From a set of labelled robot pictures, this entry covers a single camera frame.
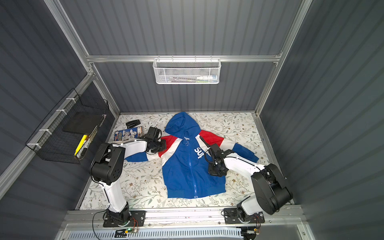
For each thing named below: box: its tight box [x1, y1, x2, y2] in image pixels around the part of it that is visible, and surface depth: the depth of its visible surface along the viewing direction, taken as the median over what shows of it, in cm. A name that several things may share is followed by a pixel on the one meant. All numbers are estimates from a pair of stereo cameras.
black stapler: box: [125, 119, 141, 129], surface depth 114 cm
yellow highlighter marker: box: [74, 134, 89, 156], surface depth 73 cm
